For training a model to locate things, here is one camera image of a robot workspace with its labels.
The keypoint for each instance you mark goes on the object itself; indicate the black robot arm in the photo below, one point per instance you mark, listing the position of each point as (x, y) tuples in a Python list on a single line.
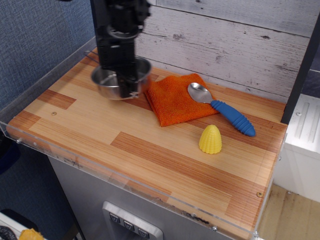
[(126, 18)]

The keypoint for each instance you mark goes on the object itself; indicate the clear acrylic table guard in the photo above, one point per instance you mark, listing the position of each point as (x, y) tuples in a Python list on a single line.
[(69, 119)]

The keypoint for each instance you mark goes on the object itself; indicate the yellow toy corn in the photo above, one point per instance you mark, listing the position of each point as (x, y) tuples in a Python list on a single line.
[(210, 141)]

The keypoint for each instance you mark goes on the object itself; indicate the grey metal cabinet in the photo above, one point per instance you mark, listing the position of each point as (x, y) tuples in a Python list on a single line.
[(140, 191)]

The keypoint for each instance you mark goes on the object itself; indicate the black vertical post right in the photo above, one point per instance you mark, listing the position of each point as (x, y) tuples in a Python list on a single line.
[(302, 73)]

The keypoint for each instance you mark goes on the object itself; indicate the white aluminium block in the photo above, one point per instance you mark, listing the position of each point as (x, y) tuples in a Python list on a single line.
[(303, 132)]

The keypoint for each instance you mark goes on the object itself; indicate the black vertical post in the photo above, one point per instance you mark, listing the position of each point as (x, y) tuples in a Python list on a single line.
[(302, 73), (99, 11)]

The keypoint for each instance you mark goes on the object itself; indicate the grey control panel with buttons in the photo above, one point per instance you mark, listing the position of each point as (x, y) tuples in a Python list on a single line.
[(131, 222)]

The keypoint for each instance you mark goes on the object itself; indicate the orange cloth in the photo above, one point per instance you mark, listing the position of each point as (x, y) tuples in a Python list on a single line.
[(171, 102)]

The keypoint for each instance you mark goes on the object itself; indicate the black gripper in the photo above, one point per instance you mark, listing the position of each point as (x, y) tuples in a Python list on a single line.
[(119, 56)]

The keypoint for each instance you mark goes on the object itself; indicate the blue handled metal spoon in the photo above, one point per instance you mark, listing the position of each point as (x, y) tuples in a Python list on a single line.
[(201, 95)]

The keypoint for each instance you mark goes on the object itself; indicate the black vertical post left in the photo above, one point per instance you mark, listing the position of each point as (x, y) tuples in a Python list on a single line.
[(99, 11)]

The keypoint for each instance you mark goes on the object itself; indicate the stainless steel pot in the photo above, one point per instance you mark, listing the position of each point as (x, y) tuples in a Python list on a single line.
[(114, 86)]

